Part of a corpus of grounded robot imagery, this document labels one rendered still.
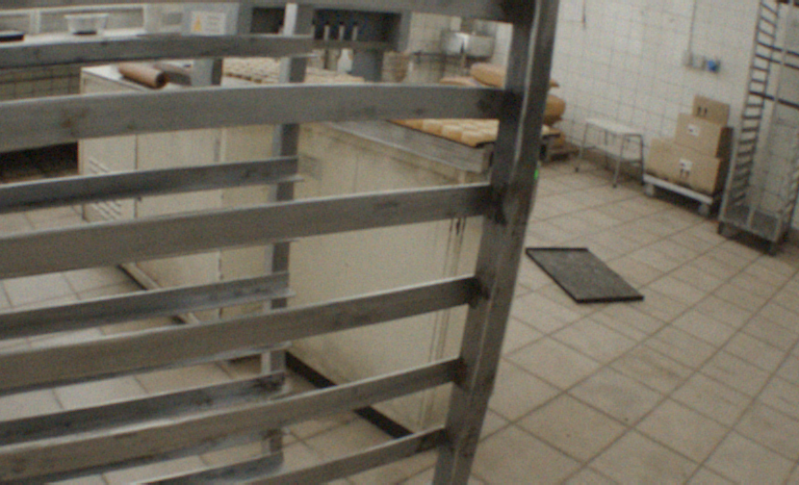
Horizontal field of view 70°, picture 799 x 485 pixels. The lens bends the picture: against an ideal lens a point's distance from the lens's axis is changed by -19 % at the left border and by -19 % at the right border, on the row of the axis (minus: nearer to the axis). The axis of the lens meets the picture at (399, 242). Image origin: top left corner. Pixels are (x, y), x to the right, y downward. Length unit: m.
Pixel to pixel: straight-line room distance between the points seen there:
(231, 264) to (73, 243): 1.65
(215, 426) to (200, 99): 0.28
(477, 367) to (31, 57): 0.64
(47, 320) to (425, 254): 1.03
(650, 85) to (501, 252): 5.23
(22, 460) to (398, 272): 1.37
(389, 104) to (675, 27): 5.26
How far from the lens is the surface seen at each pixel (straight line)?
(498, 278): 0.64
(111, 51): 0.87
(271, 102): 0.49
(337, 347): 2.03
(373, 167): 1.77
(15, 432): 1.07
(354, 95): 0.52
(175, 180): 0.93
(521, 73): 0.59
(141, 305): 0.99
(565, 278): 3.31
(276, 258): 1.04
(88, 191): 0.91
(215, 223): 0.50
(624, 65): 5.94
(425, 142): 1.66
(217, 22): 1.99
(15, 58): 0.86
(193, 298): 1.01
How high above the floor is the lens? 1.23
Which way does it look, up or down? 21 degrees down
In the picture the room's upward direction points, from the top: 7 degrees clockwise
